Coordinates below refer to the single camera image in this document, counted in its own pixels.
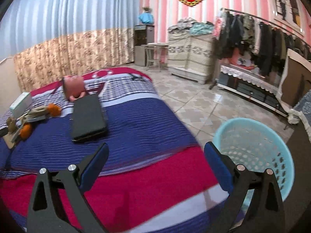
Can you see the metal clothes rack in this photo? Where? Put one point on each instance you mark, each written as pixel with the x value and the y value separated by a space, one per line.
pixel 262 19

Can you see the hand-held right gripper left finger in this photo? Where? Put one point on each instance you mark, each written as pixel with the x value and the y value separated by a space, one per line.
pixel 93 170

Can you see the light blue plastic basket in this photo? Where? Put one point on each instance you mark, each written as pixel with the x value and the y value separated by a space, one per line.
pixel 279 150

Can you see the low black cabinet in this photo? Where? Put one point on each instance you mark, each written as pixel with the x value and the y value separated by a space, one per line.
pixel 252 94

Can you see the dark brown chair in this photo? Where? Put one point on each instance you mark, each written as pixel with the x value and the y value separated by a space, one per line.
pixel 301 174

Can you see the red and white object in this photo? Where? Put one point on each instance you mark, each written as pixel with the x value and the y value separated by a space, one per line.
pixel 243 63

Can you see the brown board with white edge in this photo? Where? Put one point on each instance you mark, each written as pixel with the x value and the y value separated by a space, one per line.
pixel 297 82

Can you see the pink hanging bag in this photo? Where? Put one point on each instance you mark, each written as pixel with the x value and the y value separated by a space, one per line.
pixel 218 26

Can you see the small brown scrap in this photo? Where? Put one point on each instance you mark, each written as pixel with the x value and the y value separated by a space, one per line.
pixel 11 123

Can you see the white cabinet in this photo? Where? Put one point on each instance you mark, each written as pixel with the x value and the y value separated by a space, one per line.
pixel 8 85

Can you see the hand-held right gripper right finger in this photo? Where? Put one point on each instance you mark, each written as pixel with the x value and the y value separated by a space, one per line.
pixel 218 170

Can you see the small round table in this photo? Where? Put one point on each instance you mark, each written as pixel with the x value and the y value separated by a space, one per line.
pixel 154 45

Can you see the small potted plant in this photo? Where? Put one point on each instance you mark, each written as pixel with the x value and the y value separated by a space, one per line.
pixel 146 10

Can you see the grey water dispenser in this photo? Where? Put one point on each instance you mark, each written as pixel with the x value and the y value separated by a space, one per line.
pixel 143 46

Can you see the row of hanging clothes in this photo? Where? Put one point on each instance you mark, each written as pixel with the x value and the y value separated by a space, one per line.
pixel 262 43

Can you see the teal and white box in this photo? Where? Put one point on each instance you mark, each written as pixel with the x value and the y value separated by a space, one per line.
pixel 20 104

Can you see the blue cloth cover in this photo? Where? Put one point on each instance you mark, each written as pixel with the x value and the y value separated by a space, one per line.
pixel 146 19

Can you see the white lace cloth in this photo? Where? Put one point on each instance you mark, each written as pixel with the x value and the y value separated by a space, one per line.
pixel 252 77

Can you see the pink cup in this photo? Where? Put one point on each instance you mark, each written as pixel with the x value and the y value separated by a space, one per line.
pixel 74 87

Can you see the brown phone case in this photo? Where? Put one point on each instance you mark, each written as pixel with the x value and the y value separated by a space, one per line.
pixel 13 139

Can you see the blue and floral curtain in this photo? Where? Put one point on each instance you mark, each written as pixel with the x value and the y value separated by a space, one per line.
pixel 60 24

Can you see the black case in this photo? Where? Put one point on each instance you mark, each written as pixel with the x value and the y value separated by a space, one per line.
pixel 88 119

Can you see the pile of clothes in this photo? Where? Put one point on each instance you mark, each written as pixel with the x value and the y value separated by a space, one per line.
pixel 187 26

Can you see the wall poster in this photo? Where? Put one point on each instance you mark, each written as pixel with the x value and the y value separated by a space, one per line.
pixel 288 4

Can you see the blue floral fringed cloth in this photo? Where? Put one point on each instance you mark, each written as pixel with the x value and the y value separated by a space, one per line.
pixel 303 109

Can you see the cabinet under patterned cloth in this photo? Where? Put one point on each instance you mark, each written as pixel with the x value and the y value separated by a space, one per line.
pixel 189 55

